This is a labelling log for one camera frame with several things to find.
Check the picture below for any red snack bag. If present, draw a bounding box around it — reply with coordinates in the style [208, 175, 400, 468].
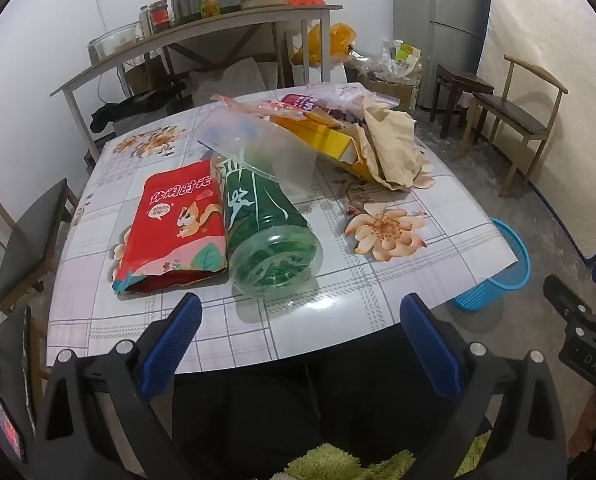
[112, 161, 229, 294]

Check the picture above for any black device with red screen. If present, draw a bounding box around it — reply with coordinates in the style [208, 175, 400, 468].
[0, 305, 47, 467]

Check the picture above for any person's right hand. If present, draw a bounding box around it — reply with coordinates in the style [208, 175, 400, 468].
[568, 392, 596, 461]

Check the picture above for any white plastic bag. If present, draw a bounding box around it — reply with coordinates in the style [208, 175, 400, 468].
[378, 39, 425, 84]

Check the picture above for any small cardboard box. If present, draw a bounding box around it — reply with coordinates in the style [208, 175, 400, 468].
[125, 55, 165, 97]

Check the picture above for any glass bowl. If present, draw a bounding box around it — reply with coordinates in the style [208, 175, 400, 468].
[88, 24, 145, 64]

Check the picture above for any wooden chair with dark seat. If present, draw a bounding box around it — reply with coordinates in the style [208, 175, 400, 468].
[459, 55, 569, 199]
[0, 162, 80, 361]

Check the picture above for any brown paper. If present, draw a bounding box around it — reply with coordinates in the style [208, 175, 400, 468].
[347, 97, 429, 192]

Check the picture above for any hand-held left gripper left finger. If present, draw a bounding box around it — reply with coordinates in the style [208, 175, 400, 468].
[30, 292, 202, 480]

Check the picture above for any blue plastic basket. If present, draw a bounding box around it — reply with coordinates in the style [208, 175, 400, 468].
[452, 217, 531, 312]

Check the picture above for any yellow and white box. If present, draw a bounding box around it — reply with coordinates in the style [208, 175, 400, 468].
[272, 115, 375, 182]

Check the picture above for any green fluffy cloth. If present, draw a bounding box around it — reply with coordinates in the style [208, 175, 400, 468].
[283, 432, 493, 480]

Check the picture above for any black cloth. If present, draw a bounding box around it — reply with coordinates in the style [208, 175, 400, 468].
[90, 82, 189, 134]

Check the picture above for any clear plastic cup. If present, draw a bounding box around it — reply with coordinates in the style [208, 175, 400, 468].
[198, 105, 319, 202]

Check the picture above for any grey rice cooker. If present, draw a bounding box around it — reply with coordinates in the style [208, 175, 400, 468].
[170, 0, 245, 27]

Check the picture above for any dark wooden stool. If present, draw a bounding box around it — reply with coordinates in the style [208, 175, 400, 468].
[430, 64, 496, 140]

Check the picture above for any grey side table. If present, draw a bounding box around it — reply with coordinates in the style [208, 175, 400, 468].
[50, 4, 345, 161]

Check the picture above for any red sauce jar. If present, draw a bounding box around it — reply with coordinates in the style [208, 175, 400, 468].
[149, 1, 171, 32]

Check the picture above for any yellow plastic bag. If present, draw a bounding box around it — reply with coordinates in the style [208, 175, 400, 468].
[293, 22, 357, 67]

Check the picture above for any green plastic bottle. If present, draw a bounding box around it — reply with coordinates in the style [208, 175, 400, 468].
[210, 152, 325, 297]

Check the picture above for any clear pink plastic bag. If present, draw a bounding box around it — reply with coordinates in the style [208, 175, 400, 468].
[213, 85, 399, 127]

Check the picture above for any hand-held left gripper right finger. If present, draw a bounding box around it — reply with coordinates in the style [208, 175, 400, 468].
[400, 292, 571, 480]

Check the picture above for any grey refrigerator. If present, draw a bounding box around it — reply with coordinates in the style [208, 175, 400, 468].
[418, 0, 496, 111]

